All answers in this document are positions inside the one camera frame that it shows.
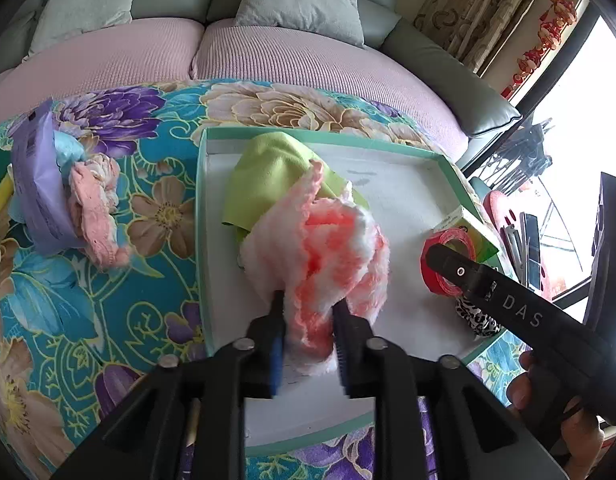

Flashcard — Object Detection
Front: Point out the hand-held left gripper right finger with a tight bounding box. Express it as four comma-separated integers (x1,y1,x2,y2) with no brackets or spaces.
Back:
332,299,569,480

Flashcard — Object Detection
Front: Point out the pink lace cloth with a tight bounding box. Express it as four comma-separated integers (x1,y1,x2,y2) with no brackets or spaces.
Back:
68,154,135,274

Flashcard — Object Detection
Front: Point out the green tissue packet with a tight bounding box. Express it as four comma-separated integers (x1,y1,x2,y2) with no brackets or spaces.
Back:
435,206,501,267

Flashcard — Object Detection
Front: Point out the red hanging decoration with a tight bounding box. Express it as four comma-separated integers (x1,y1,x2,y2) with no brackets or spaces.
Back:
500,0,581,102

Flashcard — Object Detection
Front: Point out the red plastic stool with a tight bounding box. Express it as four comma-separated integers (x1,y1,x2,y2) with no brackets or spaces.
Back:
482,190,541,292

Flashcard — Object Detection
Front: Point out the grey sofa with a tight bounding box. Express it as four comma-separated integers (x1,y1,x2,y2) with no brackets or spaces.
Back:
0,0,523,161

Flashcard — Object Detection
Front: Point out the yellow sponge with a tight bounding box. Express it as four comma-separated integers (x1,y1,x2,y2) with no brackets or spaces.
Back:
0,175,15,217

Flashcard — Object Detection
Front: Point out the floral blanket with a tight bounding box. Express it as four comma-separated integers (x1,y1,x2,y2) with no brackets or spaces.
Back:
0,80,538,480

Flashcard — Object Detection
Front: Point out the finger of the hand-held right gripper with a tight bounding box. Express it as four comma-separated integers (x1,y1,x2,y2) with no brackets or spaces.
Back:
424,242,494,307

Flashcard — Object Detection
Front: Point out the black silver tool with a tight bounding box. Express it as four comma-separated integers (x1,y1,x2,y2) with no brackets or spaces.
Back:
498,225,523,287

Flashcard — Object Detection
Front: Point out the leopard print scrunchie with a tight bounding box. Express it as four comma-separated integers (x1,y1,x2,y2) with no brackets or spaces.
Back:
455,295,499,339

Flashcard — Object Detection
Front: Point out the grey pillow with pink band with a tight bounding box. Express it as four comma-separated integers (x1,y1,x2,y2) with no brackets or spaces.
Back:
235,0,367,49

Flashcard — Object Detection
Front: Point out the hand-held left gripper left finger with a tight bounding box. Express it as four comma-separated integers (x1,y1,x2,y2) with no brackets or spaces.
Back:
53,291,289,480

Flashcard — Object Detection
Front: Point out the pink covered seat cushion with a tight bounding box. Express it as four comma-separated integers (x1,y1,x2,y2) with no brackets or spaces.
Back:
0,17,205,121
190,19,471,161

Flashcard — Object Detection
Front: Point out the black metal rack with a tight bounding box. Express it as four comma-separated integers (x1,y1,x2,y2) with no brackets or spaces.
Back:
468,117,558,197

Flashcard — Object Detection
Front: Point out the plain grey pillow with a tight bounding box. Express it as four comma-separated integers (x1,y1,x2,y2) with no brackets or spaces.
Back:
28,0,149,57

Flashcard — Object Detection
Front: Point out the smartphone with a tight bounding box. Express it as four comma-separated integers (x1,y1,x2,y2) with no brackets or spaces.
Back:
520,212,544,292

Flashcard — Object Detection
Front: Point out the patterned beige curtain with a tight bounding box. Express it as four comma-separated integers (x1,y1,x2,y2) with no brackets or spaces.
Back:
413,0,553,74

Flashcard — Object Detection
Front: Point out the purple wipes packet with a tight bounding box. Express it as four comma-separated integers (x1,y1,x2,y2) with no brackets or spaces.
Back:
10,100,87,257

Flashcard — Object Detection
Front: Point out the red tape roll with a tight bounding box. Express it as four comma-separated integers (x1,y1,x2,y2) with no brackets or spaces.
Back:
421,227,482,294

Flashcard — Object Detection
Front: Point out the blue face mask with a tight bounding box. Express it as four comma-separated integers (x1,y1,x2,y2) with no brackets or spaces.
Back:
54,131,87,172

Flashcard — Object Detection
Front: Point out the pink white fluffy towel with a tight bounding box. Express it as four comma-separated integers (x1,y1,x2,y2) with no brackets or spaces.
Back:
238,159,391,377

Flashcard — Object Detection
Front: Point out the green rimmed white tray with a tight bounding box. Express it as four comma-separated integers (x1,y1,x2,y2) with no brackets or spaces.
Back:
195,127,504,459

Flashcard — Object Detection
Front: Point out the person's right hand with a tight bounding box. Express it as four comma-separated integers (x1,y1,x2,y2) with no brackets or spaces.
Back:
506,351,607,472

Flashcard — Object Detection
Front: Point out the light green cloth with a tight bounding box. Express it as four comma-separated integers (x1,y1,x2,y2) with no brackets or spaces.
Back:
221,132,369,242

